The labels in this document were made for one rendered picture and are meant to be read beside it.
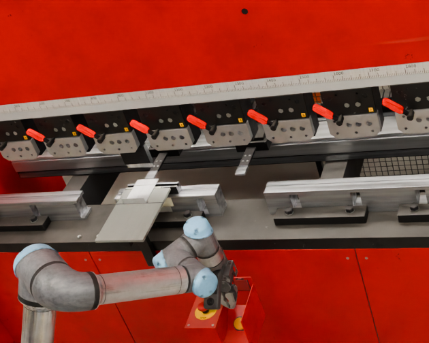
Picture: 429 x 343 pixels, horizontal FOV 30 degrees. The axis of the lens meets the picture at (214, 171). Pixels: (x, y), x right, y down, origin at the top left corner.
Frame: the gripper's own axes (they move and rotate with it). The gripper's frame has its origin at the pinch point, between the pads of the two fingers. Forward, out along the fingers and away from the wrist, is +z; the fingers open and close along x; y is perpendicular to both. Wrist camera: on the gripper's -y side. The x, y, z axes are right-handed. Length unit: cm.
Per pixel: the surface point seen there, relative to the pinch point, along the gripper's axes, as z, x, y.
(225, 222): -3.4, 8.9, 33.5
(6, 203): -12, 97, 41
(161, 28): -76, 7, 42
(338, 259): 4.7, -29.9, 22.6
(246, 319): 2.6, -4.9, -2.5
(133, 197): -16, 39, 35
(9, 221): -6, 97, 37
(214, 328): 2.9, 4.9, -5.7
